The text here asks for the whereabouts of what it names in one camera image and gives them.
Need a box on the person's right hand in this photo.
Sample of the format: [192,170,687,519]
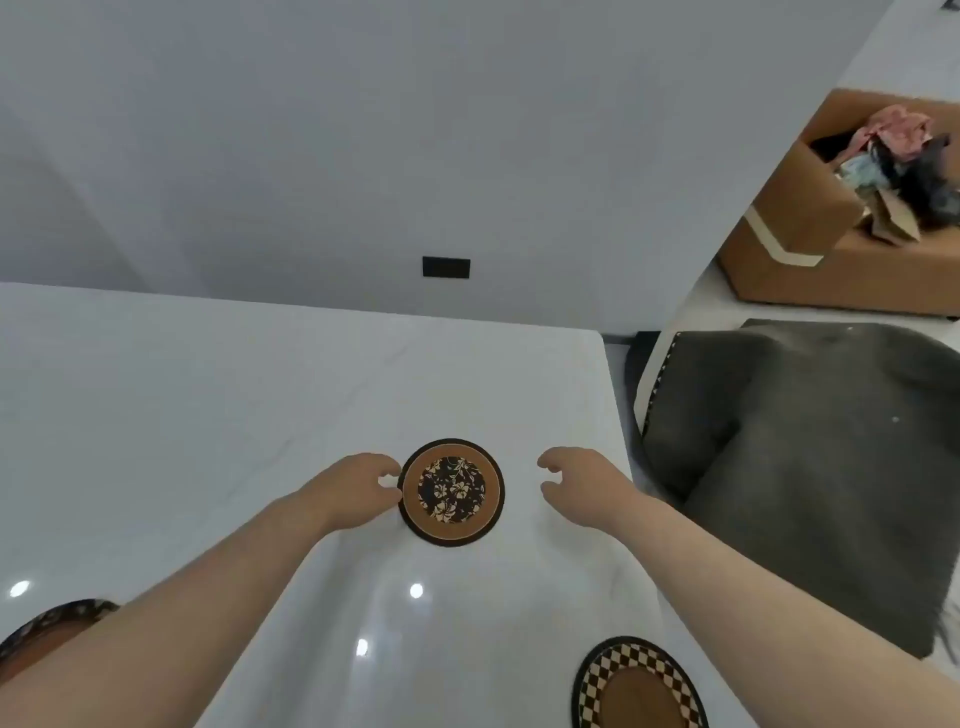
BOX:
[536,446,648,535]

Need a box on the person's left hand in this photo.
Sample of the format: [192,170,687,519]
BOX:
[298,452,403,535]

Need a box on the checkered rim round mat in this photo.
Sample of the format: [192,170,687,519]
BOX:
[572,635,710,728]

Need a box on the black leaf-rim brown mat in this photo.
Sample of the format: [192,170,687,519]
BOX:
[0,598,121,669]

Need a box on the person's left forearm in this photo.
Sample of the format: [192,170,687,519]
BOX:
[0,483,335,728]

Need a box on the person's right forearm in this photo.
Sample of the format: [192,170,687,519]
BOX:
[607,491,960,728]

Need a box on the black chair with white trim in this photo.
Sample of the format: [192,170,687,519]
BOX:
[624,329,680,436]

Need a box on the white marble table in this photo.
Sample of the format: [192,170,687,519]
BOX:
[0,281,751,728]

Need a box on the taped cardboard box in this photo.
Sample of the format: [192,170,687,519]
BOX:
[714,88,960,318]

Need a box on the brown paper scrap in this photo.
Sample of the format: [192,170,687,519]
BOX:
[862,187,924,245]

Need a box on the pale blue cloth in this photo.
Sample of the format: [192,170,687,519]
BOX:
[836,146,886,193]

